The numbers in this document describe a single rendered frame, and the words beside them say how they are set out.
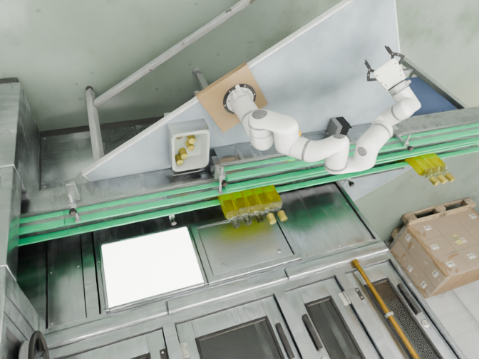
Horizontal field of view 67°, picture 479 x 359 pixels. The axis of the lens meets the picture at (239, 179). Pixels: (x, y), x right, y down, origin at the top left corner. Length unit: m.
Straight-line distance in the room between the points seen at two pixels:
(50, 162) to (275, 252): 1.34
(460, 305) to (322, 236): 4.30
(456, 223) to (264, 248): 4.36
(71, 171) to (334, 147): 1.46
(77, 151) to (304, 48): 1.40
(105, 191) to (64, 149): 0.65
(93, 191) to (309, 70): 1.14
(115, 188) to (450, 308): 5.05
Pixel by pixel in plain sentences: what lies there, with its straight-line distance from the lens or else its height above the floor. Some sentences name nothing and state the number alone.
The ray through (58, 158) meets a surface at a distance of 2.32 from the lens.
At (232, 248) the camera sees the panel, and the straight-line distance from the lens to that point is 1.78.
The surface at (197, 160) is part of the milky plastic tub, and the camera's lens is 1.79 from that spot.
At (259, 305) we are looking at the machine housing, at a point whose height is 1.46.
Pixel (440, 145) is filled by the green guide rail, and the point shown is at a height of 0.95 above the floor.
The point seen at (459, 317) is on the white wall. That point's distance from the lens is 5.99.
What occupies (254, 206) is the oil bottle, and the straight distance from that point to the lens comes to 1.75.
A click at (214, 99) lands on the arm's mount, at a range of 1.63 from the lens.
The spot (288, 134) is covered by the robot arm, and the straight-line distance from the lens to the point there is 1.34.
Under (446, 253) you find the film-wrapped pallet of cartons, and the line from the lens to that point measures 5.44.
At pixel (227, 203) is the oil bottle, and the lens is 1.74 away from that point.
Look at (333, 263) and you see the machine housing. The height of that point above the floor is 1.39.
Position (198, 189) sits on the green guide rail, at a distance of 1.78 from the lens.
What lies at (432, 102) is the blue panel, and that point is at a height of 0.64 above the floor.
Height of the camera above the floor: 2.06
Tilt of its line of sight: 39 degrees down
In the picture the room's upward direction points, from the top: 154 degrees clockwise
